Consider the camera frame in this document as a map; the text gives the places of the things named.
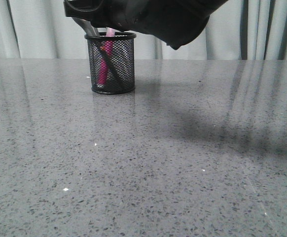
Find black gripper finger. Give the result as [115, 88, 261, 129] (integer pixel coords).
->
[64, 0, 104, 24]

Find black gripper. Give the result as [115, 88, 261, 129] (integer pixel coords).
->
[91, 0, 226, 50]

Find grey orange scissors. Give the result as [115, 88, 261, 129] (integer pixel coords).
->
[72, 17, 125, 90]

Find pink marker pen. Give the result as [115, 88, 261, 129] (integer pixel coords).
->
[97, 41, 113, 89]

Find black mesh pen cup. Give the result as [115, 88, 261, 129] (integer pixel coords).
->
[85, 32, 137, 94]

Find light grey curtain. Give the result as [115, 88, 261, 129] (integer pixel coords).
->
[0, 0, 287, 60]

